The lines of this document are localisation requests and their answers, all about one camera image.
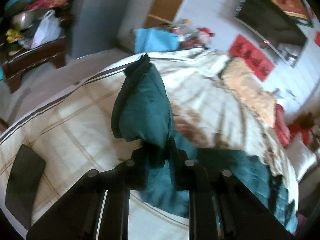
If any dark green quilted jacket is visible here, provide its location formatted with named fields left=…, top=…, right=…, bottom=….
left=111, top=51, right=298, bottom=232

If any cream floral checked bedspread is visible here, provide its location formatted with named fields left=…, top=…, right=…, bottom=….
left=1, top=49, right=298, bottom=239

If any white square pillow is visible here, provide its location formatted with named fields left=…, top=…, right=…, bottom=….
left=285, top=133, right=317, bottom=182

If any red heart-shaped cushion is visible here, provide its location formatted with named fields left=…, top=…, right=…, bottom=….
left=274, top=104, right=291, bottom=147

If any peach fringed pillow cover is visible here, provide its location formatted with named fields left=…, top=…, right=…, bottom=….
left=221, top=57, right=276, bottom=128

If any red banner with black characters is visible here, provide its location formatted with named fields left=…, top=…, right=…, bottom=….
left=228, top=34, right=274, bottom=82

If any dark wooden side table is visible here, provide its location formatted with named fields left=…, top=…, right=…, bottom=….
left=1, top=31, right=66, bottom=94

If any pig plush toy red hat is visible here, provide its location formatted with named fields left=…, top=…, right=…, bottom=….
left=197, top=28, right=215, bottom=46

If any blue paper bag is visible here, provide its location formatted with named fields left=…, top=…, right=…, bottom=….
left=135, top=28, right=180, bottom=54

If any white plastic bag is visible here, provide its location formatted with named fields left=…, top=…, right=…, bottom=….
left=30, top=10, right=61, bottom=49

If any grey refrigerator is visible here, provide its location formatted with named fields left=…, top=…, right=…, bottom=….
left=70, top=0, right=129, bottom=58

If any wall-mounted black television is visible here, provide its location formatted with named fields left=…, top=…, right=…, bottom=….
left=233, top=0, right=308, bottom=68

